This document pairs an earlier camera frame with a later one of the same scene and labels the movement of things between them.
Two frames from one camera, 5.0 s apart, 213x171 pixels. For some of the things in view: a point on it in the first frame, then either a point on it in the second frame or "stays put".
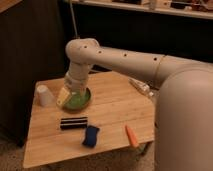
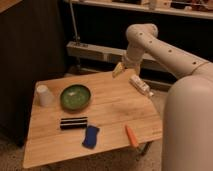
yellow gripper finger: [63, 98] → [117, 69]
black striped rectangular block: [74, 123] stays put
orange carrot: [132, 137] stays put
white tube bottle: [142, 87] stays put
